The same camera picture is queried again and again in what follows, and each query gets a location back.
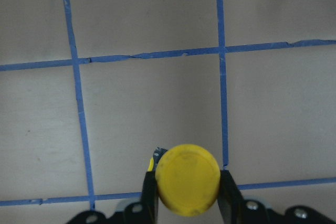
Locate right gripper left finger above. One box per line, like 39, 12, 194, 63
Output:
141, 171, 159, 223

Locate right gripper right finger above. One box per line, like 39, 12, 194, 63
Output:
217, 170, 245, 223

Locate yellow push button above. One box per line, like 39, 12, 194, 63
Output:
148, 144, 220, 217

